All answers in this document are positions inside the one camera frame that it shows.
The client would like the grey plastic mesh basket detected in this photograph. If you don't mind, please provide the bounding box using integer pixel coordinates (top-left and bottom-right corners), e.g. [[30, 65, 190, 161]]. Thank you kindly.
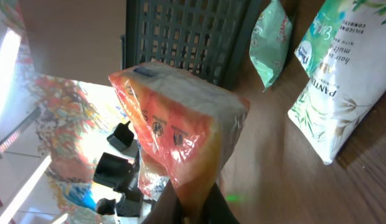
[[120, 0, 261, 90]]

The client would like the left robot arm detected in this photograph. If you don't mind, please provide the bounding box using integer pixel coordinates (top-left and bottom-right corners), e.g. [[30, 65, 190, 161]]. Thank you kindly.
[[93, 122, 155, 223]]

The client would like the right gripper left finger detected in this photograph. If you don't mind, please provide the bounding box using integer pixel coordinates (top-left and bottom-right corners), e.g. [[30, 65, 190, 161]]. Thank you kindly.
[[142, 181, 184, 224]]

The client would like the small orange tissue pack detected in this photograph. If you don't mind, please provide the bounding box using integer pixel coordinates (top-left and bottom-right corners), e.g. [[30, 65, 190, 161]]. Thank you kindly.
[[109, 61, 250, 216]]

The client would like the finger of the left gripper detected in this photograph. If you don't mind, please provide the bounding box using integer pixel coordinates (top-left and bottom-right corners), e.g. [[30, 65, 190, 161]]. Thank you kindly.
[[106, 121, 134, 152]]

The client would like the small teal tissue pack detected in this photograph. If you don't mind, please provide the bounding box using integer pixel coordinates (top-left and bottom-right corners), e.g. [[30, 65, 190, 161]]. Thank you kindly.
[[294, 0, 351, 78]]

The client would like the white green tube brown cap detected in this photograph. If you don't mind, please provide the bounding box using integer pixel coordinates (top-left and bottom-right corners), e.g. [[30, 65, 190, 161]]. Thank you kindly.
[[288, 0, 386, 165]]

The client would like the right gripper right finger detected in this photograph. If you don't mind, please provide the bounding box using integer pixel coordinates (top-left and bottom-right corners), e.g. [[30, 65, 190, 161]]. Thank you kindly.
[[202, 184, 240, 224]]

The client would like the teal wet wipe pouch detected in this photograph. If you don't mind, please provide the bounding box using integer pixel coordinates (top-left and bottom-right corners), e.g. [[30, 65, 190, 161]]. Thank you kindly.
[[249, 0, 293, 90]]

